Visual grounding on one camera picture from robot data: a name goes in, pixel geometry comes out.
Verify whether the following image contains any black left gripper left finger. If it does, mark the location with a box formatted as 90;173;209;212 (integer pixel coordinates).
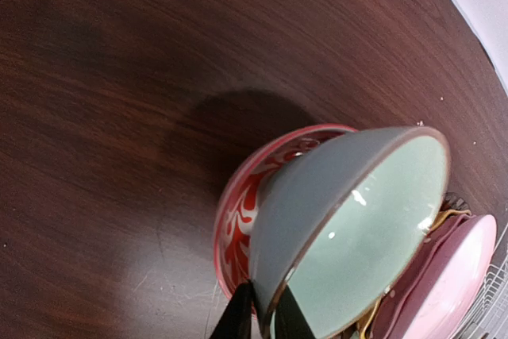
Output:
210;280;254;339

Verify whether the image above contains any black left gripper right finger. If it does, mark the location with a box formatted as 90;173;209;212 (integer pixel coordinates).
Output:
273;287;315;339

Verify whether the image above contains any pale green floral bowl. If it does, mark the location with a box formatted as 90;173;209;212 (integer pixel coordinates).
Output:
249;126;450;338

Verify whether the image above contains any white red patterned bowl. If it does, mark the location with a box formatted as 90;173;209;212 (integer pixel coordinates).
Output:
213;123;356;299

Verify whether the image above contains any plain pink plate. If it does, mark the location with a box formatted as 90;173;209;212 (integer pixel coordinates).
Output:
370;214;497;338

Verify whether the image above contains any pink polka dot plate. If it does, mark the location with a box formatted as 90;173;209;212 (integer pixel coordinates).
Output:
364;211;477;339

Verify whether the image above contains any white wire dish rack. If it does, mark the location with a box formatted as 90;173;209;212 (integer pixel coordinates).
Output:
455;226;507;339

